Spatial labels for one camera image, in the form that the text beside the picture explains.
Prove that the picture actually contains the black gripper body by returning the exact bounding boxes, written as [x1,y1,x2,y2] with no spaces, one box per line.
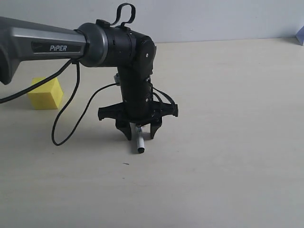
[98,73,178,125]

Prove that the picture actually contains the black and white marker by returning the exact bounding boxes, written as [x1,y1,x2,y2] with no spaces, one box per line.
[135,126,145,154]

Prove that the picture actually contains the yellow foam cube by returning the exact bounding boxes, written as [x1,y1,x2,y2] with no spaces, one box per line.
[27,78,64,110]

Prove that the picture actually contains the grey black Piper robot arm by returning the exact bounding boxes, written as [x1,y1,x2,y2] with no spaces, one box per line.
[0,17,178,140]

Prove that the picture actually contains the blue-white object at table corner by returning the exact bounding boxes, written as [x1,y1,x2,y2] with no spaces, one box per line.
[295,26,304,46]

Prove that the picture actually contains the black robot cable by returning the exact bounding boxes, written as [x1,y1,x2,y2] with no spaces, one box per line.
[0,59,124,146]

